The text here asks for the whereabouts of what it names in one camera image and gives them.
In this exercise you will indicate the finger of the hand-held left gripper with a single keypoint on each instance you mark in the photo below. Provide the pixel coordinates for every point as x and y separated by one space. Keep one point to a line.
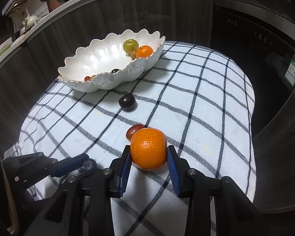
68 164

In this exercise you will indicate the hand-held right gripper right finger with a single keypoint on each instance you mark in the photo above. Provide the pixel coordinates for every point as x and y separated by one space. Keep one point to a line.
173 170

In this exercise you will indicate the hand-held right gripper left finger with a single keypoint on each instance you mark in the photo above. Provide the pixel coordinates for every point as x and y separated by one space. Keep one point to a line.
125 167

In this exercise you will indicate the orange tangerine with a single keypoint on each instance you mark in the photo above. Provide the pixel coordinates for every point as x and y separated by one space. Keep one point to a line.
148 148
145 52

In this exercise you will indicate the dark purple grape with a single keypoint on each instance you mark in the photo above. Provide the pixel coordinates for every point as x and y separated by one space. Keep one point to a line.
115 71

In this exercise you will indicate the white scalloped bowl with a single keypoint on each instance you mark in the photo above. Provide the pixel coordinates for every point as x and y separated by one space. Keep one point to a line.
98 56

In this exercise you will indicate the green plum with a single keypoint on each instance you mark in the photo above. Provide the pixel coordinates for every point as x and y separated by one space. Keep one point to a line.
130 45

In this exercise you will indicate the dark purple plum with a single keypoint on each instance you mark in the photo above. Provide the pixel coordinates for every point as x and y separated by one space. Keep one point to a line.
127 102

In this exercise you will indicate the blue checked white cloth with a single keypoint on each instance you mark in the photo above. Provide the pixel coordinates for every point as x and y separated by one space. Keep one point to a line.
186 98

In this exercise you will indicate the red grape tomato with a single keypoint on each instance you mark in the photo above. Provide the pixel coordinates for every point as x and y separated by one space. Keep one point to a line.
87 78

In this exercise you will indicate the yellow-green grape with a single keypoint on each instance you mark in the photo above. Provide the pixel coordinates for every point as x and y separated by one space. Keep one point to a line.
133 54

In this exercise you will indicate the black built-in dishwasher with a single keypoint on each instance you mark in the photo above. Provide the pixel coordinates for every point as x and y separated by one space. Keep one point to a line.
255 66

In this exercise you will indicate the dark wood kitchen cabinet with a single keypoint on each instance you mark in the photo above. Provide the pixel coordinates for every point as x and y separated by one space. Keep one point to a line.
88 19

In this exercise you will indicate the white ceramic teapot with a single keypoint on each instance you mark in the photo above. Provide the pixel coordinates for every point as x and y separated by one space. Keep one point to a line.
30 21

